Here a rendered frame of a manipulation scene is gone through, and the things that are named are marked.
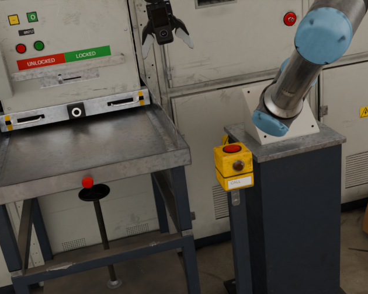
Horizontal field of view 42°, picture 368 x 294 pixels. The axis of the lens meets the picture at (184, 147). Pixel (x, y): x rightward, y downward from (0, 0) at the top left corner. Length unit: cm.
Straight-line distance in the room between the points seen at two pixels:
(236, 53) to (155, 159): 84
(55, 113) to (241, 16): 86
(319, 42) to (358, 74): 129
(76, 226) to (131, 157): 91
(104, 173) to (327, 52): 70
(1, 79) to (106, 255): 66
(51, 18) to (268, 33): 92
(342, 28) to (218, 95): 109
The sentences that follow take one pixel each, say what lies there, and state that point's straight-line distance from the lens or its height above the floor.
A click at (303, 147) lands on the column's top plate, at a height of 75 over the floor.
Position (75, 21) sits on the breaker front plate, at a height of 120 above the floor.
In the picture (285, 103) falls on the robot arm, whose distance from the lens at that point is 136.
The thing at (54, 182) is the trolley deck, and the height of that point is 83.
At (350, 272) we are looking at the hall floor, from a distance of 226.
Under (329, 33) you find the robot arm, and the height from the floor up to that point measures 119.
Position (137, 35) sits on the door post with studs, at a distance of 199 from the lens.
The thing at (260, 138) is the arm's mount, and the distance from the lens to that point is 162.
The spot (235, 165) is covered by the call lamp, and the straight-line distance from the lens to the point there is 120.
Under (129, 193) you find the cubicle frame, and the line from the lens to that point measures 219.
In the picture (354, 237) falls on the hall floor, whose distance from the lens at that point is 248.
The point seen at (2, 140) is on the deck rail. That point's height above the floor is 85.
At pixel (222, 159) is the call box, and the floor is 90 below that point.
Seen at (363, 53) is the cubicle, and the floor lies 83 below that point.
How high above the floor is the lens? 140
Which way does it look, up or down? 23 degrees down
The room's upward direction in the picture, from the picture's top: 7 degrees counter-clockwise
